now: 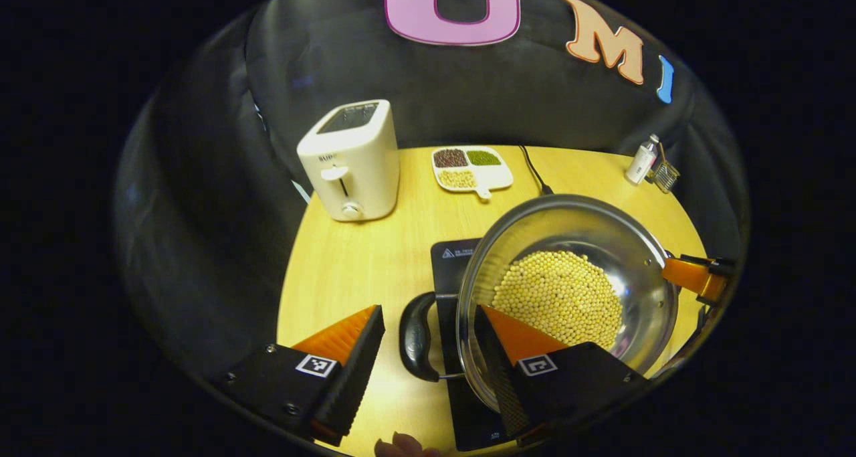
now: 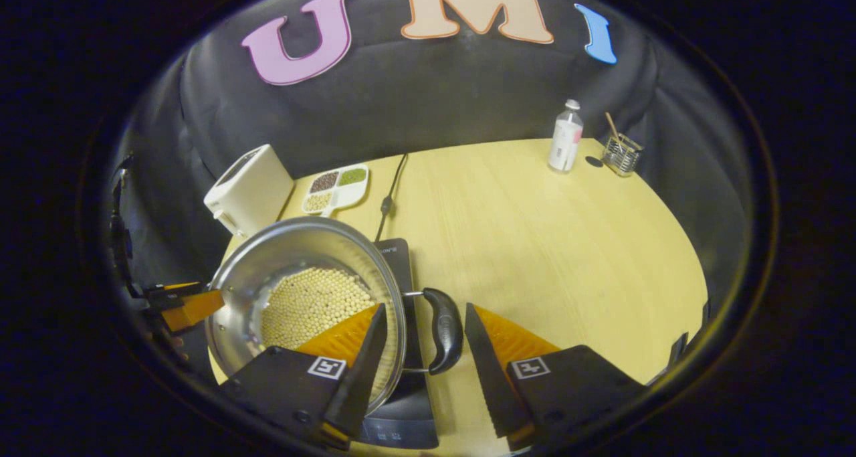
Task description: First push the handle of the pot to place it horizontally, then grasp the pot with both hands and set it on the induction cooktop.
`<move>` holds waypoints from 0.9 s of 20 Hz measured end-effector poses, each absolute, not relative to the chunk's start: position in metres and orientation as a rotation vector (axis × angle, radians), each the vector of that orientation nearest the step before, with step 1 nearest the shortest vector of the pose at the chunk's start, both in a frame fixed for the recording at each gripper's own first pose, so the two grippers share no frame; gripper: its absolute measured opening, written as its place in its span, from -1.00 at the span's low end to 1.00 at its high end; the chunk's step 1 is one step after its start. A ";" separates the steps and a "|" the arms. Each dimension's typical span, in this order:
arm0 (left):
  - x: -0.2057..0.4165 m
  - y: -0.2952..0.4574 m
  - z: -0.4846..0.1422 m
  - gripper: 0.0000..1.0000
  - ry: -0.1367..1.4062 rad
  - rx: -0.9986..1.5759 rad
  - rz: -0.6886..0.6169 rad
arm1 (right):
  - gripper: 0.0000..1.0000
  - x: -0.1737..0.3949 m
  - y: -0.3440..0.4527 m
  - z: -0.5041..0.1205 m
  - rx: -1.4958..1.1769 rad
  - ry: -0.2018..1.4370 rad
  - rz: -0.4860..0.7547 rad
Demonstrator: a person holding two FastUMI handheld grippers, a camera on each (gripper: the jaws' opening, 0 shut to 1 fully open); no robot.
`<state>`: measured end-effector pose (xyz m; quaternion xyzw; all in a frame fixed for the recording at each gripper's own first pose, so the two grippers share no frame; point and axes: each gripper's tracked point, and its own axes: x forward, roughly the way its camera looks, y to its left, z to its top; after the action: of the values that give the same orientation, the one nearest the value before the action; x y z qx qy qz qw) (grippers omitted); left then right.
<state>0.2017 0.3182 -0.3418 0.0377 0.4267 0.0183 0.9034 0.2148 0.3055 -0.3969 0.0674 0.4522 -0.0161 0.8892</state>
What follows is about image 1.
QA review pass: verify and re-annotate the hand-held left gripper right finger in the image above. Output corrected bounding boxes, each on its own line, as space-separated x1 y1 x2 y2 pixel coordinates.
473 304 649 446

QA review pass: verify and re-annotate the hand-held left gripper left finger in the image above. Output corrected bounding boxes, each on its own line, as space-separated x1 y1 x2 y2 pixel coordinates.
213 304 387 447

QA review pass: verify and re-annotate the pile of yellow soybeans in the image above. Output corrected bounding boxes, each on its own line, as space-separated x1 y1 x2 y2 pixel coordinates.
491 250 625 351

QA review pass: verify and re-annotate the steel pot with black handle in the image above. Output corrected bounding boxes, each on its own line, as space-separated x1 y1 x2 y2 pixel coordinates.
399 193 681 415

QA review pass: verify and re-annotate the black induction cooktop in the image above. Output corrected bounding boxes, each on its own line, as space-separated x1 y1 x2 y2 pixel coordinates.
429 238 530 453

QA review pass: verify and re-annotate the clear glass holder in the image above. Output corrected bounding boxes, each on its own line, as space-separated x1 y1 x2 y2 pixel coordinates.
645 159 681 195

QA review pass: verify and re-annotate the white bottle with pink label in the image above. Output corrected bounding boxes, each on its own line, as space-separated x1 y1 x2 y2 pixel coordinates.
625 134 661 186

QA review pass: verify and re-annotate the white toaster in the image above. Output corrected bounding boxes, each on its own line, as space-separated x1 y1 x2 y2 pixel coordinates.
296 99 401 223

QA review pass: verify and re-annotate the white divided plate of beans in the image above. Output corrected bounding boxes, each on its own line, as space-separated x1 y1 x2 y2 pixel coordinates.
431 146 515 201

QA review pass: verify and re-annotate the black power cable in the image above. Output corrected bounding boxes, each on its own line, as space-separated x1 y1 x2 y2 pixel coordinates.
518 145 555 197

